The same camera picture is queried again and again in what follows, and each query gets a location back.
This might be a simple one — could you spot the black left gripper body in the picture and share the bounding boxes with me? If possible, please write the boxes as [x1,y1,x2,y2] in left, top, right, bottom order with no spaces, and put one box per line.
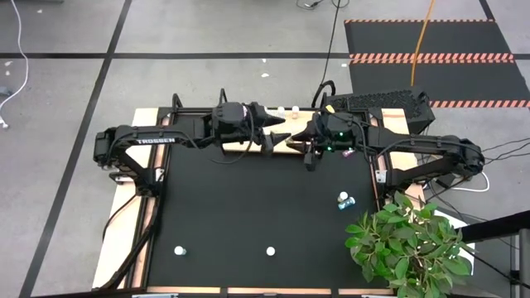
[211,102,274,156]

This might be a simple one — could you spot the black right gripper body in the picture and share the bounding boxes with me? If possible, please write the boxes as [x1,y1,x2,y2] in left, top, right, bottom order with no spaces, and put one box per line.
[305,111,369,171]

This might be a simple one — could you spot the black perforated box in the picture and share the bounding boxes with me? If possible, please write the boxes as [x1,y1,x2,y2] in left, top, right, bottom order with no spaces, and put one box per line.
[322,88,436,136]

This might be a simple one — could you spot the black table mat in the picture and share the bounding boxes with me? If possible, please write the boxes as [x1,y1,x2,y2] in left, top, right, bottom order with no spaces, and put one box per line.
[147,112,384,290]

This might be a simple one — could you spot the large leafy green plant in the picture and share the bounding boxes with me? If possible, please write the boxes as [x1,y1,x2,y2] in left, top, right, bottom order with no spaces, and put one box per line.
[344,190,476,298]

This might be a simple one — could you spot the black hazard-striped floor mat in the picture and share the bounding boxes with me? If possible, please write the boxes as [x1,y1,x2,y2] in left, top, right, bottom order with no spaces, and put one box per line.
[344,18,530,109]

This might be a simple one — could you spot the white panel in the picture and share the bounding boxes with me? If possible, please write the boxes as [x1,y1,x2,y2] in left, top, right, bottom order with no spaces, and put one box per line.
[430,204,476,276]

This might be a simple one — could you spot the black desk panel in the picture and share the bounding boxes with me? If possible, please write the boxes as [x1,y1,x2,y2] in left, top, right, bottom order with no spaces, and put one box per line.
[450,209,530,244]

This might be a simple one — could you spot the grey metal stand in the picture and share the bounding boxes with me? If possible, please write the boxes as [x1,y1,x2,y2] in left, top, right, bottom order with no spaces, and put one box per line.
[509,229,530,298]

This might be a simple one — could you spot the wooden shelf black frame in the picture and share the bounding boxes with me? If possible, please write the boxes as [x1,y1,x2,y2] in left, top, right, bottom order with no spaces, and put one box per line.
[214,88,328,156]

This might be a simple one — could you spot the orange hanging cable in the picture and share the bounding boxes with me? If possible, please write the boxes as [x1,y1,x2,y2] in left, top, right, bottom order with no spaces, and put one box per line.
[409,0,436,88]

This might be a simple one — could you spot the black hanging cable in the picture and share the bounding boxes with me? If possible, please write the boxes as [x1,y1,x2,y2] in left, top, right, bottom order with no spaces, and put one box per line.
[312,0,351,109]

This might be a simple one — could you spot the white power cable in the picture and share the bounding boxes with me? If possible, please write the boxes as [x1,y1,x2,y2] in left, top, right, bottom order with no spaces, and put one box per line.
[450,171,491,194]

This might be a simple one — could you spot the white floor cable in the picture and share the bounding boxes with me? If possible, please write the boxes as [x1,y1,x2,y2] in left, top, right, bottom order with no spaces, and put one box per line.
[0,0,31,129]

